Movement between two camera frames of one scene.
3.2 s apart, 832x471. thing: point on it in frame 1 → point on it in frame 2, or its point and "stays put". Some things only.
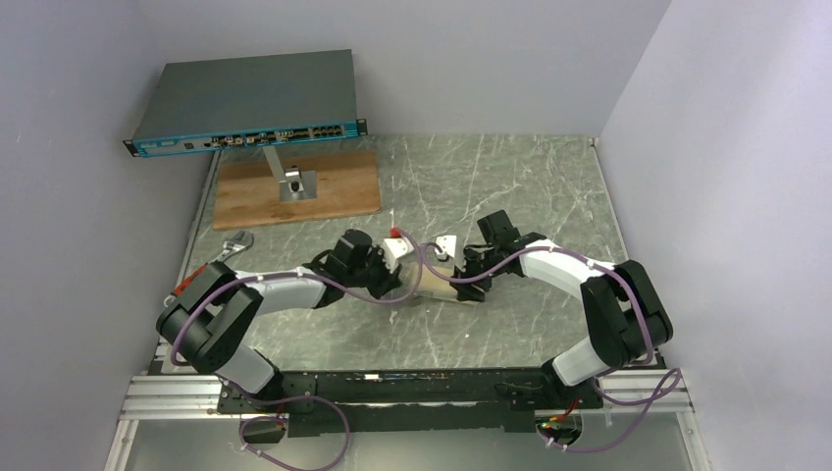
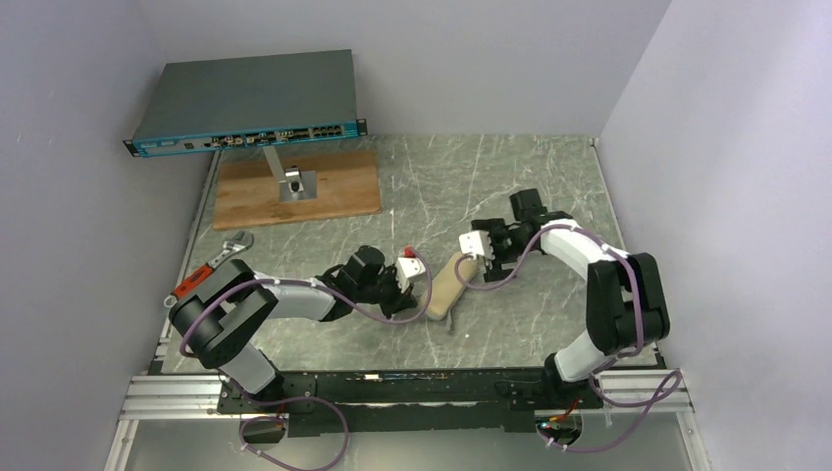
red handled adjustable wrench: [242, 239] stays put
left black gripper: [384, 281] → [399, 301]
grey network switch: [253, 101] stays put
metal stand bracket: [294, 184] stays put
